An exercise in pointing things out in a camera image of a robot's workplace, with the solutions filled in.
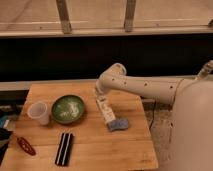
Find black cable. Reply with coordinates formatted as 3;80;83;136
148;98;158;131

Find dark objects at left edge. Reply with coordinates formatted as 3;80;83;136
0;106;20;164

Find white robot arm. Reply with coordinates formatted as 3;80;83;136
95;60;213;171

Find translucent plastic cup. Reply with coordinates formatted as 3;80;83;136
27;101;49;126

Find blue sponge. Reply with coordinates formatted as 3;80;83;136
107;118;129;132

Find white bottle with label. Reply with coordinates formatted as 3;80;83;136
96;98;116;124

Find black striped rectangular case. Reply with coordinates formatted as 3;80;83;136
55;133;73;166

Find green ceramic bowl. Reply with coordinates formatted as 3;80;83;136
51;95;85;124

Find wooden table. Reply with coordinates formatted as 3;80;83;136
0;82;158;171

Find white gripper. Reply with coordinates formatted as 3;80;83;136
94;85;108;99

